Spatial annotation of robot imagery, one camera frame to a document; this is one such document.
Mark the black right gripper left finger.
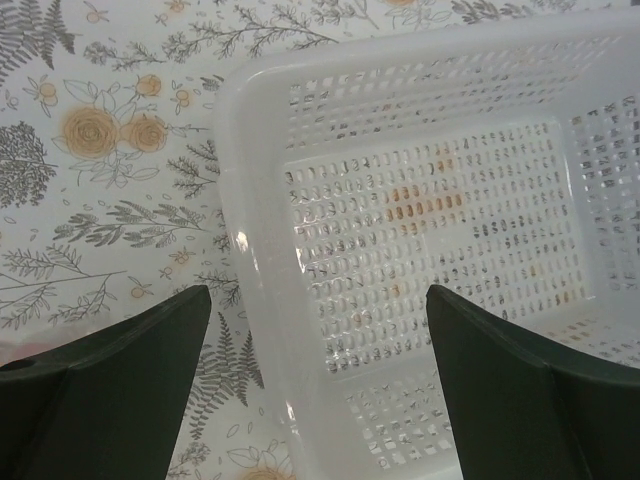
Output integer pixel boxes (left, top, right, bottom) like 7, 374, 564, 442
1, 286, 210, 479

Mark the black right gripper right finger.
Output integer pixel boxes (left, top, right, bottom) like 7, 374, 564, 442
426, 285, 639, 479

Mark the floral patterned tablecloth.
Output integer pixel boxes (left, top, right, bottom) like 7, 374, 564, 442
1, 1, 612, 479

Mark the white perforated plastic basket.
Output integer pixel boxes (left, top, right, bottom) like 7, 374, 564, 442
213, 7, 639, 479

